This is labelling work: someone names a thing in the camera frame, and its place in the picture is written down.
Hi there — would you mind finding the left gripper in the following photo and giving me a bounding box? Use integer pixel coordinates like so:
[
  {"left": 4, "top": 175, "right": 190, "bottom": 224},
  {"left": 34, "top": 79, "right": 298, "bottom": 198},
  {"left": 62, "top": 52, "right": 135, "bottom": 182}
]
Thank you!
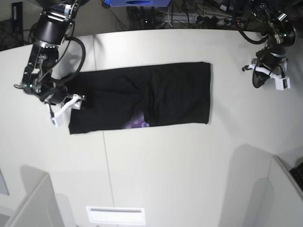
[{"left": 242, "top": 48, "right": 286, "bottom": 88}]

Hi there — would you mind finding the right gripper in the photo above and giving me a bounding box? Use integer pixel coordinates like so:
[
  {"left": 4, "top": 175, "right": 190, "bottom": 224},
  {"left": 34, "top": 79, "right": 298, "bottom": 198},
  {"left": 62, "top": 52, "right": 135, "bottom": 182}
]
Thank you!
[{"left": 39, "top": 85, "right": 86, "bottom": 118}]

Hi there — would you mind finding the black T-shirt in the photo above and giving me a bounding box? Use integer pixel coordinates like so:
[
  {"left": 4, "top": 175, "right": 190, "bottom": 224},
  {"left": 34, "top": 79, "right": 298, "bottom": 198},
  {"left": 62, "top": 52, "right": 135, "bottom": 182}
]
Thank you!
[{"left": 67, "top": 62, "right": 211, "bottom": 134}]

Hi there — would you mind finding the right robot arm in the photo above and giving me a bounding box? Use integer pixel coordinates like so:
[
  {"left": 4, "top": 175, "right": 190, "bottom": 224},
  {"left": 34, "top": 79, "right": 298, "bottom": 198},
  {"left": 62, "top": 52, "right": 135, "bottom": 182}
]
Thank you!
[{"left": 14, "top": 0, "right": 87, "bottom": 124}]

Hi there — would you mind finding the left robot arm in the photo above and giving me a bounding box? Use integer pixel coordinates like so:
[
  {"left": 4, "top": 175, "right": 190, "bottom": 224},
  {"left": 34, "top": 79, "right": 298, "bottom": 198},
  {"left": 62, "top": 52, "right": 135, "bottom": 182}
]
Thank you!
[{"left": 232, "top": 0, "right": 296, "bottom": 91}]

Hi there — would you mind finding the white power strip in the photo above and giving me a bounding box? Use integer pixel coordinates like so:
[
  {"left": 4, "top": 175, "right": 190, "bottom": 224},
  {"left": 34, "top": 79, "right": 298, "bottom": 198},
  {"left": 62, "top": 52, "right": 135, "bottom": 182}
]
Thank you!
[{"left": 160, "top": 13, "right": 233, "bottom": 29}]

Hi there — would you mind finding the blue box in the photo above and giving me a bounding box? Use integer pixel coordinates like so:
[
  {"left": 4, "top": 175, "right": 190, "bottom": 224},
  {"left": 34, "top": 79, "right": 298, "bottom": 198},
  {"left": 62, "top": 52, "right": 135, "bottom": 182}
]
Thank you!
[{"left": 105, "top": 0, "right": 170, "bottom": 7}]

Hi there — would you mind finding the black keyboard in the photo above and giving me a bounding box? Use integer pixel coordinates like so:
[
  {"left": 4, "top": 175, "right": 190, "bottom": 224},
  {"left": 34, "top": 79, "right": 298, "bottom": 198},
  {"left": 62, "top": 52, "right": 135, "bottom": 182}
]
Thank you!
[{"left": 290, "top": 163, "right": 303, "bottom": 190}]

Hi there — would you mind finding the white left partition panel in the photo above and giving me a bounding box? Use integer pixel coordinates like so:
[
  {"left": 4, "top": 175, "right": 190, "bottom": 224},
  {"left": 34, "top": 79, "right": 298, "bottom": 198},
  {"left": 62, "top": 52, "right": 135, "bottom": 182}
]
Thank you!
[{"left": 0, "top": 165, "right": 77, "bottom": 227}]

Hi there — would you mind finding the white partition panel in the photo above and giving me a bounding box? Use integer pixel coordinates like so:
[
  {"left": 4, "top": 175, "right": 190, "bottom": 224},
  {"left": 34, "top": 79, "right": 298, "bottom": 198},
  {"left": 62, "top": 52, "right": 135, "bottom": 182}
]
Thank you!
[
  {"left": 0, "top": 165, "right": 77, "bottom": 227},
  {"left": 242, "top": 156, "right": 303, "bottom": 227}
]

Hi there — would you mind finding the white right partition panel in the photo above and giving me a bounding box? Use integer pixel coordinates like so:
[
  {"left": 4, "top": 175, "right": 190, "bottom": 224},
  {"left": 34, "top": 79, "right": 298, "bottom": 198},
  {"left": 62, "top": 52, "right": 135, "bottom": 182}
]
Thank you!
[{"left": 242, "top": 156, "right": 303, "bottom": 227}]

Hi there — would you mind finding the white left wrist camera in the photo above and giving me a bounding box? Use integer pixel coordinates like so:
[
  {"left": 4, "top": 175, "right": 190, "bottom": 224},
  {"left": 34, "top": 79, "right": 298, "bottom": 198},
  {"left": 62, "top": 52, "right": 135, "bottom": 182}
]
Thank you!
[{"left": 275, "top": 77, "right": 290, "bottom": 91}]

